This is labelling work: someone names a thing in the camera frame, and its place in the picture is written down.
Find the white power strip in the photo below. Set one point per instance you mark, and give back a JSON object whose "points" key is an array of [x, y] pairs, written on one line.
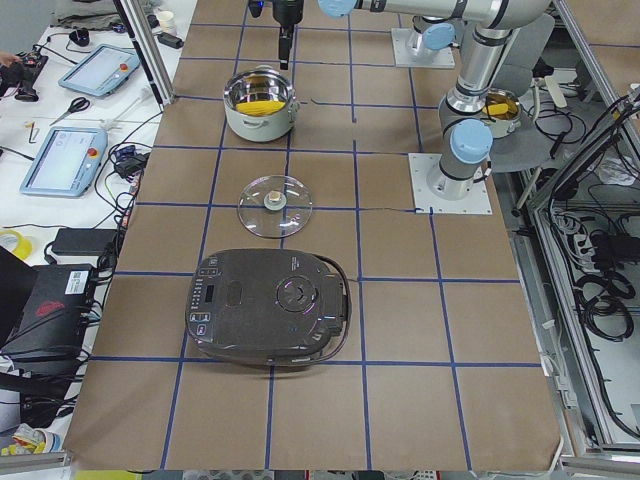
{"points": [[555, 92]]}

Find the black scissors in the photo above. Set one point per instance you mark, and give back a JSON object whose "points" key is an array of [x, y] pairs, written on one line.
{"points": [[77, 105]]}

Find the black power adapter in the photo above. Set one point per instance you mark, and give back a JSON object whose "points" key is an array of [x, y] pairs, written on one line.
{"points": [[82, 241]]}

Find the paper cup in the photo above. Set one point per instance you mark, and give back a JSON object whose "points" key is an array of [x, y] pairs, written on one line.
{"points": [[166, 21]]}

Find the blue teach pendant tablet near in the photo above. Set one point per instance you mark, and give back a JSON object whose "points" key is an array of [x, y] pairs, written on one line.
{"points": [[66, 163]]}

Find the glass pot lid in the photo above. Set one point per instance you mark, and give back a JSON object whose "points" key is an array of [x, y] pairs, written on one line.
{"points": [[275, 206]]}

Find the aluminium frame post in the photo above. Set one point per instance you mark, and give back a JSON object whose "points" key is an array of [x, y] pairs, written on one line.
{"points": [[145, 45]]}

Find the blue teach pendant tablet far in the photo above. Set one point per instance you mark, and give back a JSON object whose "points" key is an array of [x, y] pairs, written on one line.
{"points": [[102, 72]]}

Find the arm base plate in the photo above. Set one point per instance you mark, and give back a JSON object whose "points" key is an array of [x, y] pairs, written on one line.
{"points": [[435, 193], [430, 49]]}

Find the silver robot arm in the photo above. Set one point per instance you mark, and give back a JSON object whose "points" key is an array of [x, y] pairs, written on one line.
{"points": [[467, 141]]}

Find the dark brown rice cooker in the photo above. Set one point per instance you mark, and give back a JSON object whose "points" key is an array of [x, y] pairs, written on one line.
{"points": [[272, 307]]}

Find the blue teach pendant tablet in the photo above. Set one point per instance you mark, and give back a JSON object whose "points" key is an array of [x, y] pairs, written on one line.
{"points": [[66, 163], [102, 72]]}

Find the pale green steel pot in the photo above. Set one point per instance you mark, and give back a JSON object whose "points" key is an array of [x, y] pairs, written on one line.
{"points": [[260, 83]]}

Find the yellow corn cob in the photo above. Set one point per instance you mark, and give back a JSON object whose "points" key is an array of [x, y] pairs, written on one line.
{"points": [[258, 108]]}

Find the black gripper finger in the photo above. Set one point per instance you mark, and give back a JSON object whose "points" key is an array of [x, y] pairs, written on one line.
{"points": [[285, 42]]}

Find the black computer case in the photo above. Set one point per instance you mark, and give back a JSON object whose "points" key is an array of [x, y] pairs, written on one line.
{"points": [[53, 321]]}

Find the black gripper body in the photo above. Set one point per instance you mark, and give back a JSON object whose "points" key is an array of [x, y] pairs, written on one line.
{"points": [[286, 12]]}

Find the yellow tape roll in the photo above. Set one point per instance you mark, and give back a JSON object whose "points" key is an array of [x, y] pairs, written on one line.
{"points": [[15, 243]]}

